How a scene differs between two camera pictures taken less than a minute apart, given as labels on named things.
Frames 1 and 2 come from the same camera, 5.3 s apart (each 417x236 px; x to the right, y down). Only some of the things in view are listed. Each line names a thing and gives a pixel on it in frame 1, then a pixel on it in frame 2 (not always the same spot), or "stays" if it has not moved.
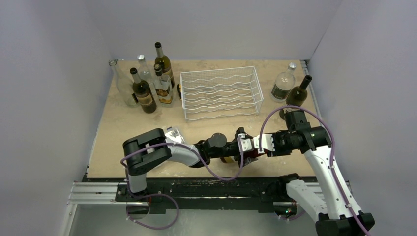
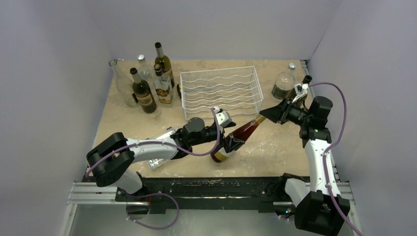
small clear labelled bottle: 163,87 stays
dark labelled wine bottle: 164,62 stays
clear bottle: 284,82 stays
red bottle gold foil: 230,159 -> 242,133
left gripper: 246,160 -> 230,143
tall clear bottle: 125,85 stays
